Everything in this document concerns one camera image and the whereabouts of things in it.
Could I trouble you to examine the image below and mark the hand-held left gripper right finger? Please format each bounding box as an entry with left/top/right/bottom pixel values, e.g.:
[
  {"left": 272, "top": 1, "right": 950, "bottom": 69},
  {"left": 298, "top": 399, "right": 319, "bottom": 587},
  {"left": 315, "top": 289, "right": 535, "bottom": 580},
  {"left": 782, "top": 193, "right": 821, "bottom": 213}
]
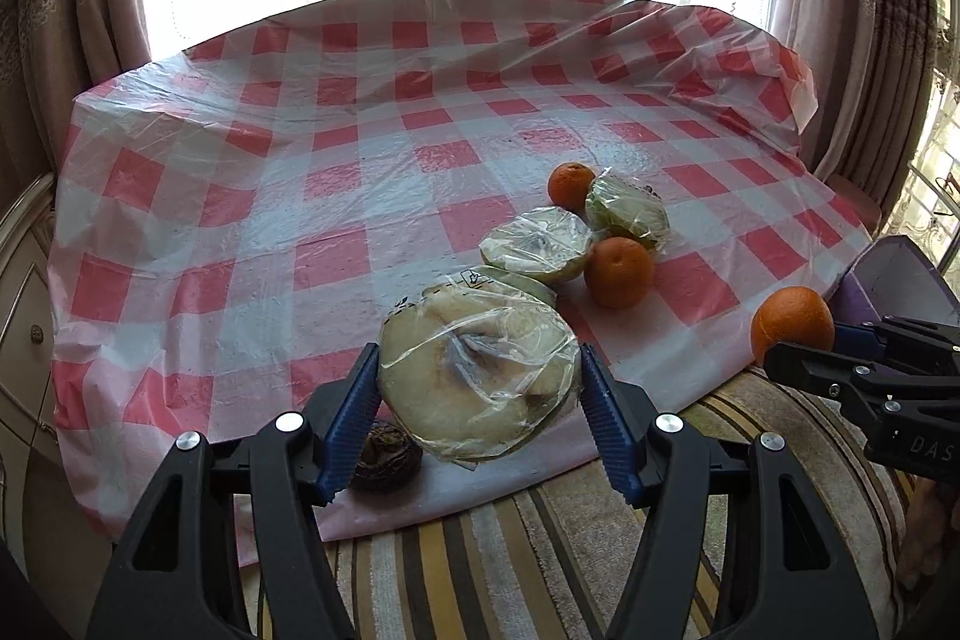
[{"left": 577, "top": 342, "right": 880, "bottom": 640}]

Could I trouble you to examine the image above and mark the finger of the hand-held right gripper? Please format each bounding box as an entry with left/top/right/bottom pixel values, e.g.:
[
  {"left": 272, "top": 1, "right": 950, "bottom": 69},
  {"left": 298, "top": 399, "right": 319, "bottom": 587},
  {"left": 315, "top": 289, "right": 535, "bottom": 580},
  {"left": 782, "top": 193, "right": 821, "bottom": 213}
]
[
  {"left": 831, "top": 314, "right": 960, "bottom": 380},
  {"left": 763, "top": 342, "right": 960, "bottom": 422}
]

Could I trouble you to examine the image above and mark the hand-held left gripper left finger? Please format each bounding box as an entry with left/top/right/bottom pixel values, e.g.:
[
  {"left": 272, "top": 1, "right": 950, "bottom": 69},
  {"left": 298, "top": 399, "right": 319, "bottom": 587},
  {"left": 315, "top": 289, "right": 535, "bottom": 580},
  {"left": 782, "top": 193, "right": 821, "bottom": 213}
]
[{"left": 86, "top": 342, "right": 382, "bottom": 640}]

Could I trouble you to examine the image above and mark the large orange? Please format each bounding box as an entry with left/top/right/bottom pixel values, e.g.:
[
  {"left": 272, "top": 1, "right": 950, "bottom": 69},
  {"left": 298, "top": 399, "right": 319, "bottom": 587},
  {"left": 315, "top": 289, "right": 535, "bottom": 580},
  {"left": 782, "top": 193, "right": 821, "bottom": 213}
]
[{"left": 751, "top": 286, "right": 836, "bottom": 367}]

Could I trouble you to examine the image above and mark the large plastic-wrapped pale melon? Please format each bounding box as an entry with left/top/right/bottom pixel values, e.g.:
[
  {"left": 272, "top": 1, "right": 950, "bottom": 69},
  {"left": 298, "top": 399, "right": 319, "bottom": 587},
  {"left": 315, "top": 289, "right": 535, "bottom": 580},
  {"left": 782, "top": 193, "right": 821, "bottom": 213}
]
[{"left": 377, "top": 269, "right": 582, "bottom": 465}]

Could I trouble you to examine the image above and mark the dark brown wrinkled fruit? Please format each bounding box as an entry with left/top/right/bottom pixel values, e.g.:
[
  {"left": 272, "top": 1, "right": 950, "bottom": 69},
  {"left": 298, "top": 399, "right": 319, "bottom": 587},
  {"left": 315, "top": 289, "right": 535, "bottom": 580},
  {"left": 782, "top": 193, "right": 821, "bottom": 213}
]
[{"left": 352, "top": 422, "right": 422, "bottom": 492}]

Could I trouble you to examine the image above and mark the purple box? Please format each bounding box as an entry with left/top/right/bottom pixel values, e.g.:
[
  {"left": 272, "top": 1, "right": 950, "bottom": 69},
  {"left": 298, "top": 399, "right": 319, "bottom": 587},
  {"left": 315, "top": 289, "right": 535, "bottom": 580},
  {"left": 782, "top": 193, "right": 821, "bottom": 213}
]
[{"left": 831, "top": 235, "right": 946, "bottom": 330}]

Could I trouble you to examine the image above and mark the medium orange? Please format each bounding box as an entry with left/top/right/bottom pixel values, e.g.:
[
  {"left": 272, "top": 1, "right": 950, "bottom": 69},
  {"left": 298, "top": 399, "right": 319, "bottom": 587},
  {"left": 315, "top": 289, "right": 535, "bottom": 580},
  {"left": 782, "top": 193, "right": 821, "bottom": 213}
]
[{"left": 585, "top": 236, "right": 655, "bottom": 310}]

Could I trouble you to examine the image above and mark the plastic-wrapped pale green fruit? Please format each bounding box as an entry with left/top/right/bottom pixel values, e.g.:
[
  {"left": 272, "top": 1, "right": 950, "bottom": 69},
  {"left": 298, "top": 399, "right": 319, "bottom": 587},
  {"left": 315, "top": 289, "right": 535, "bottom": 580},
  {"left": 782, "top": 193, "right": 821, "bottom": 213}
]
[{"left": 478, "top": 206, "right": 595, "bottom": 289}]

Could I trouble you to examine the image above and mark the red white checkered tablecloth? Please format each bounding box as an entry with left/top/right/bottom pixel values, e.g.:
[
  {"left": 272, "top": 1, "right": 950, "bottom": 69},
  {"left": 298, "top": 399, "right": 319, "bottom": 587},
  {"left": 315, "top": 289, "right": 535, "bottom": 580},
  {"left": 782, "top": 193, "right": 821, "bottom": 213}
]
[{"left": 46, "top": 0, "right": 875, "bottom": 570}]

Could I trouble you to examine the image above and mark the small orange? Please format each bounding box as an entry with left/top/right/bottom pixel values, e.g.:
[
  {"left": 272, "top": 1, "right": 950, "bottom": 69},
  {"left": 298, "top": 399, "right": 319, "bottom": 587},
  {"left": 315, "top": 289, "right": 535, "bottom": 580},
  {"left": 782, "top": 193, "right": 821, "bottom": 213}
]
[{"left": 547, "top": 161, "right": 597, "bottom": 214}]

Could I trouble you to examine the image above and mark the cream cabinet with drawers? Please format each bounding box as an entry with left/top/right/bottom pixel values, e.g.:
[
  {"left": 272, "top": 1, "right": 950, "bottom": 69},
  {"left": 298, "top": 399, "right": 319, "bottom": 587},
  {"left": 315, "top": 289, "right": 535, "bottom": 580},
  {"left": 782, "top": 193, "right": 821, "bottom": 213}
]
[{"left": 0, "top": 171, "right": 91, "bottom": 536}]

